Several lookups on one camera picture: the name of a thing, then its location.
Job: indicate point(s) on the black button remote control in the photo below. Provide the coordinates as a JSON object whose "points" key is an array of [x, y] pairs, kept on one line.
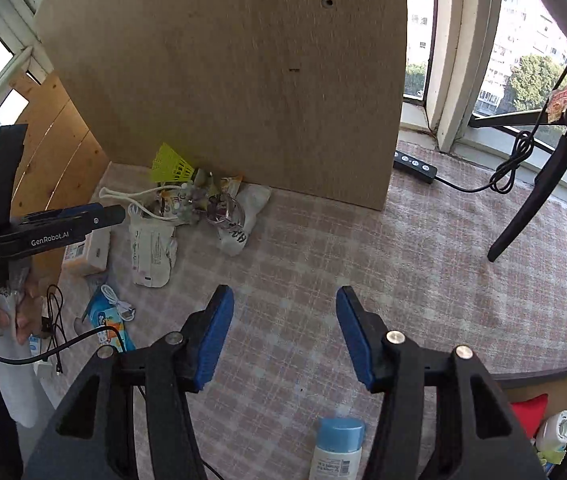
{"points": [[413, 165]]}

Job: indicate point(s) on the pink plaid tablecloth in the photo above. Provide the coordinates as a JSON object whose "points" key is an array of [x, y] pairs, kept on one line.
{"points": [[363, 250]]}

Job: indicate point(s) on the white power adapter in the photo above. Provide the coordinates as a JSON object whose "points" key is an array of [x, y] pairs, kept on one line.
{"points": [[93, 252]]}

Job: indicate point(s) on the white window frame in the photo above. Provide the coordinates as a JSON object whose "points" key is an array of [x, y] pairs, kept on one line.
{"points": [[456, 35]]}

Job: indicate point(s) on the white plastic container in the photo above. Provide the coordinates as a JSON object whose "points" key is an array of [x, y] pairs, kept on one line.
{"points": [[556, 432]]}

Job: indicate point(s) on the black tripod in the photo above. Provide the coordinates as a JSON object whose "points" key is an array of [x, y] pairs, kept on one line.
{"points": [[538, 190]]}

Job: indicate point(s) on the light wooden plank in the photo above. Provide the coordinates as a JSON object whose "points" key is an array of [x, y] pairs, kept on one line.
{"points": [[53, 160]]}

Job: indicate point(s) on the person's left hand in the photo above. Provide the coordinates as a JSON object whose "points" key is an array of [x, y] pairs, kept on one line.
{"points": [[28, 315]]}

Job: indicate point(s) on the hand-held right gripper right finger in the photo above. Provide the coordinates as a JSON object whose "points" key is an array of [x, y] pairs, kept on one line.
{"points": [[356, 342]]}

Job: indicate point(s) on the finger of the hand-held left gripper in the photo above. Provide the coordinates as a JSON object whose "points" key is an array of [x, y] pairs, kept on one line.
{"points": [[103, 215]]}

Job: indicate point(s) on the red plastic object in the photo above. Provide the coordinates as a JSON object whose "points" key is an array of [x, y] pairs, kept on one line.
{"points": [[531, 412]]}

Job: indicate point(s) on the white bottle blue cap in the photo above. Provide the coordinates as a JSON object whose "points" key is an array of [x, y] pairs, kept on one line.
{"points": [[336, 452]]}

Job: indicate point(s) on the beige wooden board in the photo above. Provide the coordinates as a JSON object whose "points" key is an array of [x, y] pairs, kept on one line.
{"points": [[223, 85]]}

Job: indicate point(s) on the orange snack packet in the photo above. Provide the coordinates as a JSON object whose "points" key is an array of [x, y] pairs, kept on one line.
{"points": [[231, 185]]}

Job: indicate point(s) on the dark round desktop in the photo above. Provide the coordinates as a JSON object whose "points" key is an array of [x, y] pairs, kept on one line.
{"points": [[553, 377]]}

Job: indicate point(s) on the white plastic bag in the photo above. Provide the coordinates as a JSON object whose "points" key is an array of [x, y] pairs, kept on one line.
{"points": [[251, 200]]}

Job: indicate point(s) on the cartoon printed tissue packet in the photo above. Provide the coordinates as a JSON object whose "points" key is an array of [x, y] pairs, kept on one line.
{"points": [[103, 322]]}

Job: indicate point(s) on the white printed packet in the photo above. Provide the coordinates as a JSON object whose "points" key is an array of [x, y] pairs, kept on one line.
{"points": [[153, 255]]}

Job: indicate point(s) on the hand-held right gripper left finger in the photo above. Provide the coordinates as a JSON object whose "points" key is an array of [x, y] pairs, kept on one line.
{"points": [[216, 340]]}

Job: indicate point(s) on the yellow shuttlecock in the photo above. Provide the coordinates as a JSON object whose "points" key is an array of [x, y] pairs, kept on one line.
{"points": [[171, 165]]}

